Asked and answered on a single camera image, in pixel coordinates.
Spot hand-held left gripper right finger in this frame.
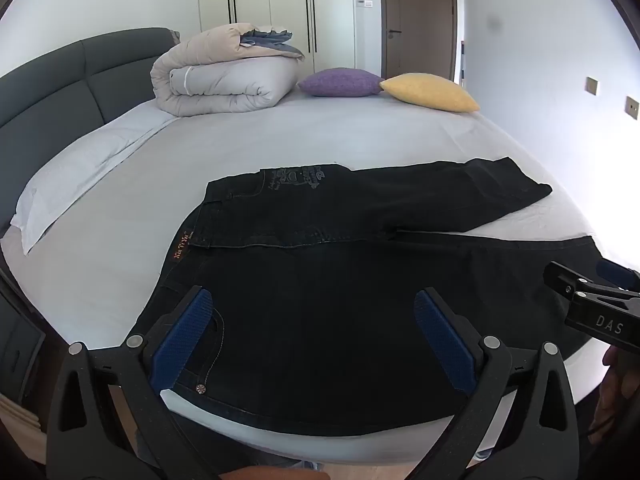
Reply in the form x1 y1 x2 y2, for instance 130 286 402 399
414 287 581 480

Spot long black wardrobe handle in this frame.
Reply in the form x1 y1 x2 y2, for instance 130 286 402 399
302 0 318 54

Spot white wardrobe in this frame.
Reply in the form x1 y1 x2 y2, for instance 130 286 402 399
196 0 384 79

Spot white pillow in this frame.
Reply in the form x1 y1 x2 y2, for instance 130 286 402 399
10 109 179 257

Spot purple cushion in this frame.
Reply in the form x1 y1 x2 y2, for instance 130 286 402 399
297 67 385 99

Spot bed with white sheet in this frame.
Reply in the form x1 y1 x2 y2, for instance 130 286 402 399
0 91 608 467

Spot grey upholstered headboard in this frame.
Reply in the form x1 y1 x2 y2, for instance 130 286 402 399
0 27 175 233

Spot yellow cushion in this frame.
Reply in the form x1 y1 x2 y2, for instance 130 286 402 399
378 73 481 114

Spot folded beige duvet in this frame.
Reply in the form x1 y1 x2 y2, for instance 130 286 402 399
150 23 306 119

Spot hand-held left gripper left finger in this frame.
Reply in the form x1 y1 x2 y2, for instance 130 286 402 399
46 285 221 480

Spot person's right hand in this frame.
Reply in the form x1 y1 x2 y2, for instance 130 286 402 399
601 344 640 413

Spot black denim pants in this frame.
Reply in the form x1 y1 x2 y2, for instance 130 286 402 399
136 156 613 438

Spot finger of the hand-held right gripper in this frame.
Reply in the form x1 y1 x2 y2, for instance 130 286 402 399
597 258 640 293
544 260 592 307

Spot brown door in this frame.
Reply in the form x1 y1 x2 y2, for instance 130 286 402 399
378 0 459 83

